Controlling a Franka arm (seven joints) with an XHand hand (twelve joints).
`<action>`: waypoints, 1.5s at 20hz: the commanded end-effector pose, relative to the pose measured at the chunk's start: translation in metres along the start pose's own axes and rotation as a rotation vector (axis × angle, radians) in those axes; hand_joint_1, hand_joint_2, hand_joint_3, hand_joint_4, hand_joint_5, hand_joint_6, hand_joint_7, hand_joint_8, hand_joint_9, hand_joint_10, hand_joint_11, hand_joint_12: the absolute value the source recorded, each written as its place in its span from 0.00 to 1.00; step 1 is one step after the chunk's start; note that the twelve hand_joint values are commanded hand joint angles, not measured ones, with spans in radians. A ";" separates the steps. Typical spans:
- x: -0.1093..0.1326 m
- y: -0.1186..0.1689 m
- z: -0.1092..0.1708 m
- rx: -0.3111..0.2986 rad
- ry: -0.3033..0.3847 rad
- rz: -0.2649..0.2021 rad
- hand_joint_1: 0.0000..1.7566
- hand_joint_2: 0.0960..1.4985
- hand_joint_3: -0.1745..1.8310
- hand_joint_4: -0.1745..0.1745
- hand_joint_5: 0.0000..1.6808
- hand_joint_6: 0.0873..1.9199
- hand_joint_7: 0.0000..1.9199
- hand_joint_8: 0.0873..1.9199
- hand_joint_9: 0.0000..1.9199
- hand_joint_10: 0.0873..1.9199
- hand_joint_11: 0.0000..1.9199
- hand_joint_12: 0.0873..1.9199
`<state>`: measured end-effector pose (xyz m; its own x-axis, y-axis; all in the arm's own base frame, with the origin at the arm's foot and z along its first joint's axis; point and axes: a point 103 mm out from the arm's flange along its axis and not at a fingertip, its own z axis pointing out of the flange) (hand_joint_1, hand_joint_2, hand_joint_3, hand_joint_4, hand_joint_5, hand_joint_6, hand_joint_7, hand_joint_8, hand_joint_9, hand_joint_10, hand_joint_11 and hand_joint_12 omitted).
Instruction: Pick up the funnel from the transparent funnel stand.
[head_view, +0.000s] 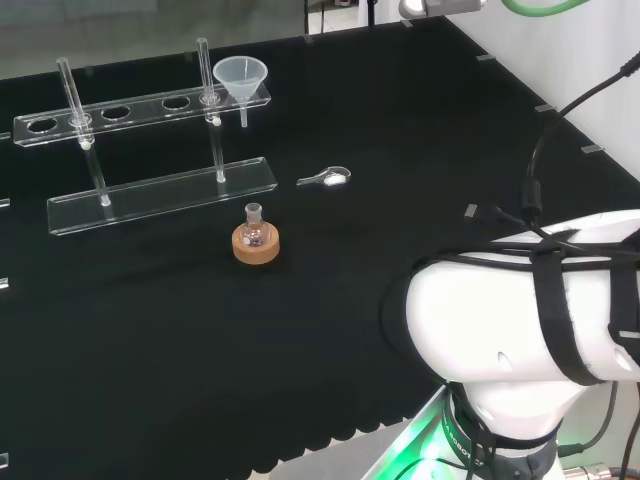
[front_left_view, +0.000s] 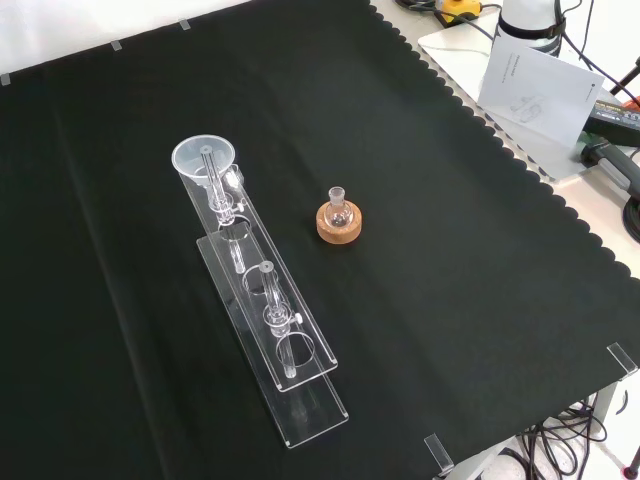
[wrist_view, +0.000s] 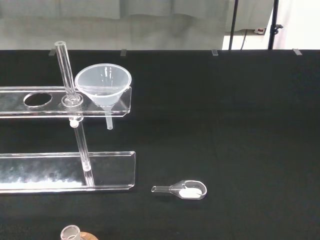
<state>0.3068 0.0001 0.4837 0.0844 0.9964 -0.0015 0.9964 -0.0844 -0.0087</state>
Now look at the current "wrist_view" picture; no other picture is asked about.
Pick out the brown cork ring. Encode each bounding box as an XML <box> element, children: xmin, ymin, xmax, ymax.
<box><xmin>78</xmin><ymin>231</ymin><xmax>100</xmax><ymax>240</ymax></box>

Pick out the clear acrylic funnel stand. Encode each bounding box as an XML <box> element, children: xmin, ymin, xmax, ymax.
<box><xmin>0</xmin><ymin>41</ymin><xmax>137</xmax><ymax>195</ymax></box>

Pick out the black tripod pole with clamp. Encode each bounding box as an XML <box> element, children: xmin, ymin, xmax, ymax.
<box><xmin>268</xmin><ymin>0</ymin><xmax>284</xmax><ymax>50</ymax></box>

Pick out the grey curtain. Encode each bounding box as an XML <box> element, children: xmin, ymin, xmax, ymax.
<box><xmin>0</xmin><ymin>0</ymin><xmax>236</xmax><ymax>51</ymax></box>

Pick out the small round-bottom glass flask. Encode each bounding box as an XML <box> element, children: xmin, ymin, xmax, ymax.
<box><xmin>60</xmin><ymin>224</ymin><xmax>81</xmax><ymax>240</ymax></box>

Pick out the thin black tripod pole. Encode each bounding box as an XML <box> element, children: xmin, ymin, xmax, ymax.
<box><xmin>228</xmin><ymin>0</ymin><xmax>239</xmax><ymax>51</ymax></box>

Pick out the clear glass weighing funnel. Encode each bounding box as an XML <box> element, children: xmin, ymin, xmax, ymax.
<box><xmin>150</xmin><ymin>179</ymin><xmax>208</xmax><ymax>200</ymax></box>

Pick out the black bench cloth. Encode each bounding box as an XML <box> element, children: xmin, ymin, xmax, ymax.
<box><xmin>0</xmin><ymin>49</ymin><xmax>320</xmax><ymax>240</ymax></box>

